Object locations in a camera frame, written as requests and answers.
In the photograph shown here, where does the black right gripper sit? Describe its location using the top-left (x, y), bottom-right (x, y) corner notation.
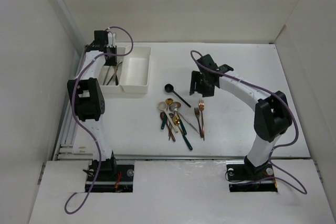
top-left (190, 70), bottom-right (215, 98)

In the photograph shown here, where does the aluminium rail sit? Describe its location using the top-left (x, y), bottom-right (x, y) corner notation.
top-left (52, 153), bottom-right (313, 162)

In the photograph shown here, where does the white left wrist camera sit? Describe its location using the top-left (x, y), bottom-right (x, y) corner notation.
top-left (106, 29), bottom-right (116, 48)

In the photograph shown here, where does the copper fork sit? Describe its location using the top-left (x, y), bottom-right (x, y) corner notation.
top-left (194, 108), bottom-right (203, 138)

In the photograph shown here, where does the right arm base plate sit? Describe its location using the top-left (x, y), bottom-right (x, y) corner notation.
top-left (225, 163), bottom-right (278, 193)

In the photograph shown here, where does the black round spoon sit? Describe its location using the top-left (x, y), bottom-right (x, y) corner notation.
top-left (164, 83), bottom-right (192, 108)

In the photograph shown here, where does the white left utensil tray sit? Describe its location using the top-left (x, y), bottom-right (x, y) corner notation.
top-left (98, 56), bottom-right (123, 95)

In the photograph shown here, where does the silver spoon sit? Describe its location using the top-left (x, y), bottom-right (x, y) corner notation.
top-left (169, 102), bottom-right (199, 133)

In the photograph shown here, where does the cream white spoon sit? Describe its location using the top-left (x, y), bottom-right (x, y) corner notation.
top-left (157, 102), bottom-right (179, 133)

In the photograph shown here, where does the white right utensil tray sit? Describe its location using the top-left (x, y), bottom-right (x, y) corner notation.
top-left (119, 46), bottom-right (151, 94)

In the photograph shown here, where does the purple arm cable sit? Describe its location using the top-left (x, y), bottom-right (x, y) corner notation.
top-left (64, 26), bottom-right (134, 220)
top-left (190, 49), bottom-right (308, 195)

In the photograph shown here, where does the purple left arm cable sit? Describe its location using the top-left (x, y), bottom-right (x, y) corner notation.
top-left (64, 26), bottom-right (134, 220)

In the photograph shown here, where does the copper spoon green handle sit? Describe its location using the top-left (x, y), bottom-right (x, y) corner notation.
top-left (160, 112), bottom-right (167, 130)

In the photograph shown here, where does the gold fork green handle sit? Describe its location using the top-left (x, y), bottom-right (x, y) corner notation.
top-left (111, 66), bottom-right (118, 83)

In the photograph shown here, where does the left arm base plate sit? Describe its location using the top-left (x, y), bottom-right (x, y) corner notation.
top-left (91, 163), bottom-right (134, 193)

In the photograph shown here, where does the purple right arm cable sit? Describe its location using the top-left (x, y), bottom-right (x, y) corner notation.
top-left (190, 49), bottom-right (308, 195)

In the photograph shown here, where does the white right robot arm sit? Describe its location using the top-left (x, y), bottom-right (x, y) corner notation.
top-left (190, 54), bottom-right (292, 179)

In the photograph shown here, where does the gold spoon green handle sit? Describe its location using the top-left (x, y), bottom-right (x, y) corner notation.
top-left (173, 116), bottom-right (193, 151)

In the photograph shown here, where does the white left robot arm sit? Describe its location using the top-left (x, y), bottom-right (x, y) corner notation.
top-left (67, 30), bottom-right (118, 180)

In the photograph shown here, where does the white utensil tray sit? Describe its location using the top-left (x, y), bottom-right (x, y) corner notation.
top-left (98, 56), bottom-right (123, 95)
top-left (119, 46), bottom-right (151, 94)

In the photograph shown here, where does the black fork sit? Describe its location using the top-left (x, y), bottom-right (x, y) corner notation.
top-left (109, 61), bottom-right (122, 86)

